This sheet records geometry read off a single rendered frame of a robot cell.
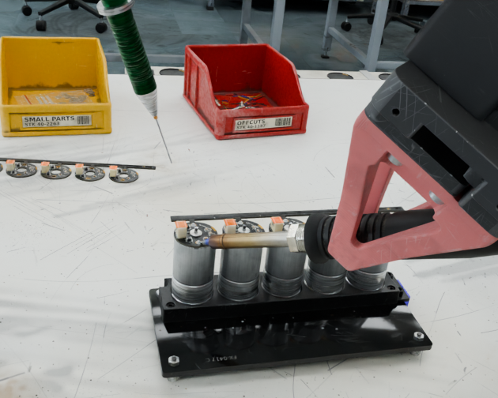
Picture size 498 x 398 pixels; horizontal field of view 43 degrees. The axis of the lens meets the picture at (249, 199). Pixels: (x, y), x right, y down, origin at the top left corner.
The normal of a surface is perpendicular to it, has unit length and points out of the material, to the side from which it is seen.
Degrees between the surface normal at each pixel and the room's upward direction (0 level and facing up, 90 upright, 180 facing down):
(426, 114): 90
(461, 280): 0
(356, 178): 108
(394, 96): 90
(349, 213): 99
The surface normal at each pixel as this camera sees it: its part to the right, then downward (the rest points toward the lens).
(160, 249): 0.10, -0.87
